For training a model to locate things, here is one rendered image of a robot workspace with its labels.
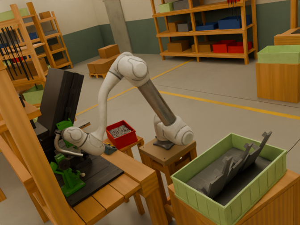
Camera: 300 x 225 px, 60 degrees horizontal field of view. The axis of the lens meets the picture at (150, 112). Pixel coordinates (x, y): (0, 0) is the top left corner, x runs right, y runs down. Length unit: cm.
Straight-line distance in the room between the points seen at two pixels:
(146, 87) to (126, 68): 18
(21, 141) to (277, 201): 147
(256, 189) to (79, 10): 1117
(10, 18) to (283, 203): 428
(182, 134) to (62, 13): 1038
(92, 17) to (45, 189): 1119
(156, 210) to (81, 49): 1046
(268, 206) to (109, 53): 759
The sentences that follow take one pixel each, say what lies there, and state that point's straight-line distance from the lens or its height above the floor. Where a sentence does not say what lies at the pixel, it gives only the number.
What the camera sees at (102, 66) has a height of 36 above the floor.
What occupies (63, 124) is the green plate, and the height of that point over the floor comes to 125.
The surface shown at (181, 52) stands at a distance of 794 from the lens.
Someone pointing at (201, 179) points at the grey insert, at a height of 85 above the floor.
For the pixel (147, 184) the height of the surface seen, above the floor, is 84.
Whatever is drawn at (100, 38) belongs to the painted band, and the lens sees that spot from 1246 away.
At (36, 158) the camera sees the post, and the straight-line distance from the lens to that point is 142.
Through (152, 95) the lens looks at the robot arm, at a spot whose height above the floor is 142.
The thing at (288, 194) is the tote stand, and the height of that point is 71.
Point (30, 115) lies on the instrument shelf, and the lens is 166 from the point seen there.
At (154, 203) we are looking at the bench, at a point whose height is 65.
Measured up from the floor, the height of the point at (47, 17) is 203.
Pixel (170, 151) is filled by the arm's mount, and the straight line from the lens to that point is 204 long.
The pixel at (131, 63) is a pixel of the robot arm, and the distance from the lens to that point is 156.
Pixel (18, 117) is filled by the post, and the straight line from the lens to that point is 134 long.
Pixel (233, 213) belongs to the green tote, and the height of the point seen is 87.
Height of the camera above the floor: 200
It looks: 24 degrees down
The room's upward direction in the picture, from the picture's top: 14 degrees counter-clockwise
